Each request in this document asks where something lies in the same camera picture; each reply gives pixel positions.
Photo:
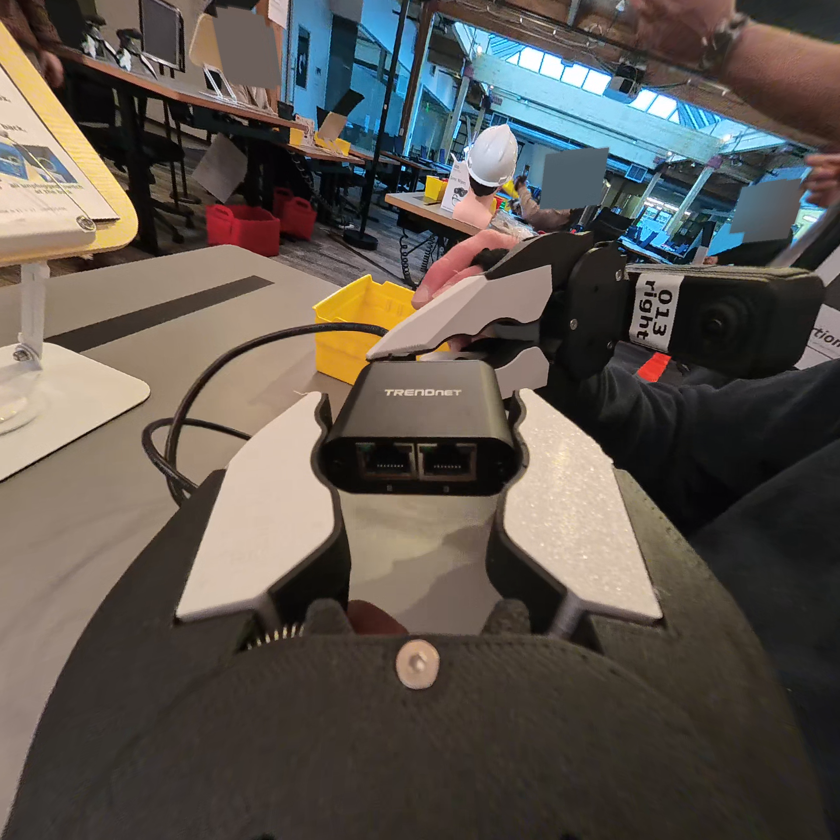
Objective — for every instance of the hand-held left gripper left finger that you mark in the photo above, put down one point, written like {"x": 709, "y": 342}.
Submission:
{"x": 262, "y": 525}

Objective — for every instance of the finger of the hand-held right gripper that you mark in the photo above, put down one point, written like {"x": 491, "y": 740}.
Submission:
{"x": 525, "y": 367}
{"x": 459, "y": 308}

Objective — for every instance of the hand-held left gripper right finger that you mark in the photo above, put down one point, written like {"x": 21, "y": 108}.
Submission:
{"x": 577, "y": 525}

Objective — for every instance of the black network switch box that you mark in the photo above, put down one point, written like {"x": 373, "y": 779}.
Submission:
{"x": 420, "y": 407}

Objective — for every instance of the yellow bin with black divider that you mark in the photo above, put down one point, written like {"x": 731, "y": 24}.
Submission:
{"x": 341, "y": 354}

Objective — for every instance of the person's right forearm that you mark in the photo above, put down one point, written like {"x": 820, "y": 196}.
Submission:
{"x": 722, "y": 420}

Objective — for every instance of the person's right hand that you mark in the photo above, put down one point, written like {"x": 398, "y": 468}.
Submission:
{"x": 453, "y": 262}

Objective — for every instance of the orange traffic cone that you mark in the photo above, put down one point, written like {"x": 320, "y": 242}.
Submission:
{"x": 653, "y": 367}

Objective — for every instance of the pink mannequin head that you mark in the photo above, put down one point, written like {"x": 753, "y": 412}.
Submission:
{"x": 476, "y": 210}

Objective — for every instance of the wooden table with black legs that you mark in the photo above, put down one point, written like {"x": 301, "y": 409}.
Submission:
{"x": 164, "y": 92}
{"x": 420, "y": 207}

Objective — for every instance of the white sign card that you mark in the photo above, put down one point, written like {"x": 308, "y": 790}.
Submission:
{"x": 454, "y": 197}

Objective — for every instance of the small yellow bin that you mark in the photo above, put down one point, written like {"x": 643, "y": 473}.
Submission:
{"x": 434, "y": 187}

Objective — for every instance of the white hard hat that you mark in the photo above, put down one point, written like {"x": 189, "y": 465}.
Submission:
{"x": 492, "y": 154}

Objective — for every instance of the red fabric bin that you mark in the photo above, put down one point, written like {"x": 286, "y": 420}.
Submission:
{"x": 243, "y": 229}
{"x": 295, "y": 213}

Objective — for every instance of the white document stand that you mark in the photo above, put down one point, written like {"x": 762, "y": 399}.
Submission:
{"x": 85, "y": 400}

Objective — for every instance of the white paper sheet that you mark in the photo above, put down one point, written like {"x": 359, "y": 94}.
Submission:
{"x": 220, "y": 167}

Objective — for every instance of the black computer monitor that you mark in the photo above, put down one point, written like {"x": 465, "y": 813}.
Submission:
{"x": 161, "y": 33}

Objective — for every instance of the printed instruction sheet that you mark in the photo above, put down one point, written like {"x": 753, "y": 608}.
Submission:
{"x": 26, "y": 164}

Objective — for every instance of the instruction sheet on stand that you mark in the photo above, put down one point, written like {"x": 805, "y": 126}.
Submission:
{"x": 65, "y": 131}

